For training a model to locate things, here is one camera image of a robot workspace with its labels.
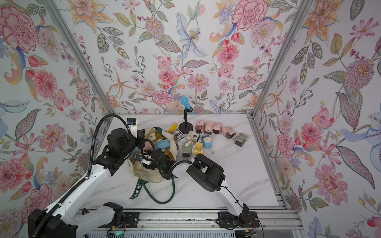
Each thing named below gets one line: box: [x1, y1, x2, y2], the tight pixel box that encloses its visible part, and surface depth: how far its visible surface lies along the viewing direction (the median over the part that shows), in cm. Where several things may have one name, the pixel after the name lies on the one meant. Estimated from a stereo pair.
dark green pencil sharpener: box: [234, 132, 249, 147], surface depth 103 cm
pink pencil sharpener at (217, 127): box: [212, 121, 224, 135], surface depth 109 cm
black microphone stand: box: [178, 106, 194, 135], surface depth 112 cm
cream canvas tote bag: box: [127, 126, 180, 200], surface depth 84 cm
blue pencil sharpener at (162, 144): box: [156, 138, 171, 150], surface depth 92 cm
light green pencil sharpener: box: [182, 141, 193, 158], surface depth 97 cm
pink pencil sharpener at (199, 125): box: [194, 119, 206, 134], surface depth 109 cm
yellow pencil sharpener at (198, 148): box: [192, 141, 205, 156], surface depth 97 cm
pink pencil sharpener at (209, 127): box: [204, 120, 214, 136], surface depth 108 cm
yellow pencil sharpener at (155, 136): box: [147, 131, 163, 143], surface depth 93 cm
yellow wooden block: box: [168, 123, 179, 132], surface depth 115 cm
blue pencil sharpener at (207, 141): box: [201, 134, 213, 150], surface depth 100 cm
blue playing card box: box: [174, 128, 185, 141], surface depth 109 cm
